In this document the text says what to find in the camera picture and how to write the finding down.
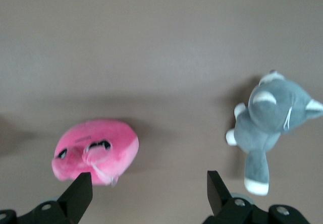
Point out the grey and white dog plush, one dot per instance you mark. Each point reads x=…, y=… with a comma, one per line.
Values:
x=267, y=113

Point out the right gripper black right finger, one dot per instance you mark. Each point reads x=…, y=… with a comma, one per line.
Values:
x=222, y=203

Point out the brown table cover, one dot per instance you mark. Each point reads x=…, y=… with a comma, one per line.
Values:
x=151, y=45

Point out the hot pink round plush toy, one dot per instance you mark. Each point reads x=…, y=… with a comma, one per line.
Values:
x=113, y=138

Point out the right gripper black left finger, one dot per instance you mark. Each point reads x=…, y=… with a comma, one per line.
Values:
x=73, y=201

